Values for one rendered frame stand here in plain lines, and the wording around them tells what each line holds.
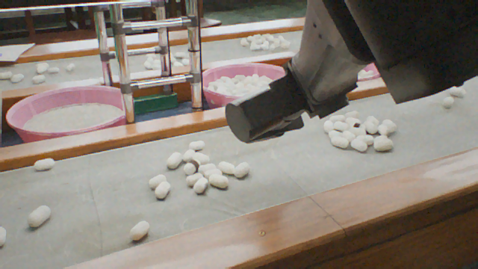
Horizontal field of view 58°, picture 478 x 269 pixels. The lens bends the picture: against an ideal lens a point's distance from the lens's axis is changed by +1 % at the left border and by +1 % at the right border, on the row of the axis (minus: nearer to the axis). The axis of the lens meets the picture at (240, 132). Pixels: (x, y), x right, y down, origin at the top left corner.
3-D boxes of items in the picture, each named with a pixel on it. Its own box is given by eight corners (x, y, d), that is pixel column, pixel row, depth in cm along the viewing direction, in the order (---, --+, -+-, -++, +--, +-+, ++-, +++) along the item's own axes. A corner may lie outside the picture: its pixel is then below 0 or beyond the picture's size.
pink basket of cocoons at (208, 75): (316, 110, 119) (319, 77, 115) (252, 143, 101) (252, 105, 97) (245, 87, 135) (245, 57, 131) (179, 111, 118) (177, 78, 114)
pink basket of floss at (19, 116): (159, 129, 108) (156, 94, 104) (87, 184, 86) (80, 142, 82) (74, 113, 117) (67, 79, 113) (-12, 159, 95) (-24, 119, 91)
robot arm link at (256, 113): (356, 101, 53) (323, 39, 53) (283, 139, 48) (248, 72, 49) (308, 125, 64) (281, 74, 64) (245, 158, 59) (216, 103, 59)
